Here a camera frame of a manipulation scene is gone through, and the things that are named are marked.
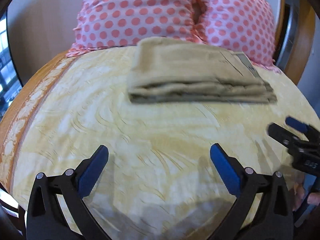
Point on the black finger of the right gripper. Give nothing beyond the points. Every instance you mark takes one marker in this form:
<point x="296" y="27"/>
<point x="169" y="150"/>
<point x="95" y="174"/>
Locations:
<point x="281" y="135"/>

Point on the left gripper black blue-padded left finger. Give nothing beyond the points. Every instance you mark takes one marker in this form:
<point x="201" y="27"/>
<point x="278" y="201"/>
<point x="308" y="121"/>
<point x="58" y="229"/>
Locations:
<point x="45" y="218"/>

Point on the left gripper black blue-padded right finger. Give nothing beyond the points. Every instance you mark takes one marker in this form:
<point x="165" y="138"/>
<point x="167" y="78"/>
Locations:
<point x="262" y="207"/>

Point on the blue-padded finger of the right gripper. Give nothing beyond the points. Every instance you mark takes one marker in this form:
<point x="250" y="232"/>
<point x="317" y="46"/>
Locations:
<point x="296" y="124"/>

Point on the beige khaki pants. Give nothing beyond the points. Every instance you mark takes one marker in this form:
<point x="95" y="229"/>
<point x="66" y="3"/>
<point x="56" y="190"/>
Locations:
<point x="169" y="70"/>

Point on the person's right hand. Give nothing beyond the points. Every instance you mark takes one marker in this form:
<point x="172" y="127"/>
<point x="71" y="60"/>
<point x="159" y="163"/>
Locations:
<point x="299" y="195"/>

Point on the yellow orange patterned bedspread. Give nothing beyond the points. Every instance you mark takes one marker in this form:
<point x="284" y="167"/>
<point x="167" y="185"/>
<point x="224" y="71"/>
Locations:
<point x="159" y="182"/>

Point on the pink polka dot pillow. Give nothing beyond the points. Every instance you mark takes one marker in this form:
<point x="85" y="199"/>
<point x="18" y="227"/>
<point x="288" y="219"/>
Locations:
<point x="239" y="25"/>
<point x="118" y="23"/>

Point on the black television screen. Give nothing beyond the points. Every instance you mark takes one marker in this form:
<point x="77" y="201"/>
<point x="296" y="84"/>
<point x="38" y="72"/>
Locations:
<point x="10" y="82"/>

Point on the wooden bed frame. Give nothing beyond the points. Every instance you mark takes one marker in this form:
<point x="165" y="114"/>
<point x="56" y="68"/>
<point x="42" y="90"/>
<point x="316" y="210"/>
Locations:
<point x="295" y="29"/>

